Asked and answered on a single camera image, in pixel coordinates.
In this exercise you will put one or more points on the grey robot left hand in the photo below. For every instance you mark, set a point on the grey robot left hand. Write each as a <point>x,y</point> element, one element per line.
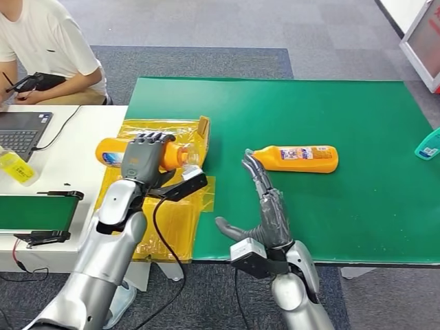
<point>143,159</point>

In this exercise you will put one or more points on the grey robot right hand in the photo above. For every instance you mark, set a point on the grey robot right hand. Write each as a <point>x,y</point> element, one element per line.
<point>275,218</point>

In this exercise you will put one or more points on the person's left hand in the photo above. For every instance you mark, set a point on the person's left hand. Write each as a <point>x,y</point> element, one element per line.
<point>29,97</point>

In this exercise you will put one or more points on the black handheld controller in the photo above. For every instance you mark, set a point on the black handheld controller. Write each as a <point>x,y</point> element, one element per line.
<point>44,81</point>

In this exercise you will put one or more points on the orange bottle blue label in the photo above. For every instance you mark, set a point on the orange bottle blue label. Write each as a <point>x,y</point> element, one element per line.
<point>109,152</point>

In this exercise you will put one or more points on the person's right forearm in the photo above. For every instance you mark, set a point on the person's right forearm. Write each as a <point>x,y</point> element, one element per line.
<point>7,82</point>

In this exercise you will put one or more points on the person's left forearm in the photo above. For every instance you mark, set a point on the person's left forearm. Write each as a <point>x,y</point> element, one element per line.
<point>74,84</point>

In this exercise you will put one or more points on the orange bottle white label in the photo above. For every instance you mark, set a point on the orange bottle white label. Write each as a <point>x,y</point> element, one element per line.
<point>299,160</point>

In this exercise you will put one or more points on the yellow transparent bottle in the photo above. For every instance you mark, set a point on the yellow transparent bottle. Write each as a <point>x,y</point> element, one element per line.
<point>17,168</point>

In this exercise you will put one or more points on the teal bottle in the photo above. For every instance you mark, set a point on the teal bottle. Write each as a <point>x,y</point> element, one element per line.
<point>429,145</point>

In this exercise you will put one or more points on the dark grey laptop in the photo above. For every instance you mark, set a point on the dark grey laptop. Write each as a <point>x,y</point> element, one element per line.
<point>22,132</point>

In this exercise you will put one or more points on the person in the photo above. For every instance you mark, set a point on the person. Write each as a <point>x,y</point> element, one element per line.
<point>48,41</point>

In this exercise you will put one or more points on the green table mat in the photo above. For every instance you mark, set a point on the green table mat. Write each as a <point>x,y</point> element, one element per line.
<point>326,214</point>

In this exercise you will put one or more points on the white table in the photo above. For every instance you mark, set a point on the white table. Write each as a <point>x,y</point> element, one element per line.
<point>78,136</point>

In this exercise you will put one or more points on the yellow plastic covered sheet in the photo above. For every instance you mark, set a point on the yellow plastic covered sheet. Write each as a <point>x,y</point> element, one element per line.
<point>179,227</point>

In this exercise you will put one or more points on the small green belt conveyor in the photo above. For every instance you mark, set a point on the small green belt conveyor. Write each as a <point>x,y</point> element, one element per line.
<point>34,212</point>

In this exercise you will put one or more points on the white translucent plastic cover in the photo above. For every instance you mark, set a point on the white translucent plastic cover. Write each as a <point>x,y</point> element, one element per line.
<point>121,303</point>

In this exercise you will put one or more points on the white framed display board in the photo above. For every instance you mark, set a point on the white framed display board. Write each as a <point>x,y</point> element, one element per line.
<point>426,41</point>

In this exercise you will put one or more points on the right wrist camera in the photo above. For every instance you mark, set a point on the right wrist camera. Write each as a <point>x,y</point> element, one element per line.
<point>247,249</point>

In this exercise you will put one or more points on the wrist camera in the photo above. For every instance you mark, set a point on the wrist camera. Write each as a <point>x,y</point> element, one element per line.
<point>186,186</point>
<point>247,249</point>

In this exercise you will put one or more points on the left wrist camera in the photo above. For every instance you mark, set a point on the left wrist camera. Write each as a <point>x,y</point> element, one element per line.
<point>186,186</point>

